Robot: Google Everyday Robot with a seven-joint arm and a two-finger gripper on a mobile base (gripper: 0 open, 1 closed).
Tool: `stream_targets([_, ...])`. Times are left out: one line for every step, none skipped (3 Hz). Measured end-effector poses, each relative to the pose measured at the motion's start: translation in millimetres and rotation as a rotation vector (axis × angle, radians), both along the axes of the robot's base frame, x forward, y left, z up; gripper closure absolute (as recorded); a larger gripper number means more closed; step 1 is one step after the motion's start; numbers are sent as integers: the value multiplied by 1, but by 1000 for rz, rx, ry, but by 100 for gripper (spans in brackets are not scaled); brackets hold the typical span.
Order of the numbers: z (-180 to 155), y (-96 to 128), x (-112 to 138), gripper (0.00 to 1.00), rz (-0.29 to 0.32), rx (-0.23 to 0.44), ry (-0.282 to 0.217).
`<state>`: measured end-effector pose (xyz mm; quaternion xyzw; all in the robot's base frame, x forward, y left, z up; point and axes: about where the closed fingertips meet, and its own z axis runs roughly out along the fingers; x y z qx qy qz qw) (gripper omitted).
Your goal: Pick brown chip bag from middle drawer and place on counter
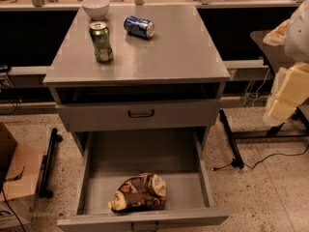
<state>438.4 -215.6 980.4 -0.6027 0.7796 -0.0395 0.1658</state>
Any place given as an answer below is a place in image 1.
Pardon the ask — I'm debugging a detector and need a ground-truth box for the open bottom drawer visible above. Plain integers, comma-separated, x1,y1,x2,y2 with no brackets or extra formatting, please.
57,129,228,232

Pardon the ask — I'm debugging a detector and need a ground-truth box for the grey metal drawer cabinet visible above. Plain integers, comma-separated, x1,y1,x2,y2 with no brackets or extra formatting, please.
43,5,230,150

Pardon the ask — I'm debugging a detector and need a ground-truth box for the cardboard box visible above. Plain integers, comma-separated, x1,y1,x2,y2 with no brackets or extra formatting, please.
0,123,43,229

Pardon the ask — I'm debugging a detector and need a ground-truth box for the black floor cable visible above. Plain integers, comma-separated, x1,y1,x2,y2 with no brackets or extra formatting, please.
211,143,309,172

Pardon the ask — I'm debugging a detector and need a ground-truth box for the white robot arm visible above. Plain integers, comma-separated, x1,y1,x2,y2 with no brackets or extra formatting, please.
263,0,309,126

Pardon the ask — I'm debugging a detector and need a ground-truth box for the black table leg left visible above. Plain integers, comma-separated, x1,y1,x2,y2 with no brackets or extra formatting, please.
39,128,63,198

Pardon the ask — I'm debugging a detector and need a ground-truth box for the closed middle drawer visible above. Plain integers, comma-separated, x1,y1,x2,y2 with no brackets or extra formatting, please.
56,99,221,131

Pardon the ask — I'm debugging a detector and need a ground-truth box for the white bowl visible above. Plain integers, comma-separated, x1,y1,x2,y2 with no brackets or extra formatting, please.
81,0,110,20

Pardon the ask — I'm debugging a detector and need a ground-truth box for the blue soda can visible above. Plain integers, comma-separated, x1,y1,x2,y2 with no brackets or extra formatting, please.
124,15,155,39

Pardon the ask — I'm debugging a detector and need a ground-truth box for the green soda can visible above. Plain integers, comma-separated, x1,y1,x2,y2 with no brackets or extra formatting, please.
89,21,113,63

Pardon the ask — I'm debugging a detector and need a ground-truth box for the brown chip bag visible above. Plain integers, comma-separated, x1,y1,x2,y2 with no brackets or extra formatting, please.
108,173,167,212

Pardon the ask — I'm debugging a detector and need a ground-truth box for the dark side table top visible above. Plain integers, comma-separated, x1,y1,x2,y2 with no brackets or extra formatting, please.
250,30,295,73

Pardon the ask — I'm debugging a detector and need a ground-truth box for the black table frame right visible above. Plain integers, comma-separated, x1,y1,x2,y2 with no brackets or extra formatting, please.
219,108,309,168

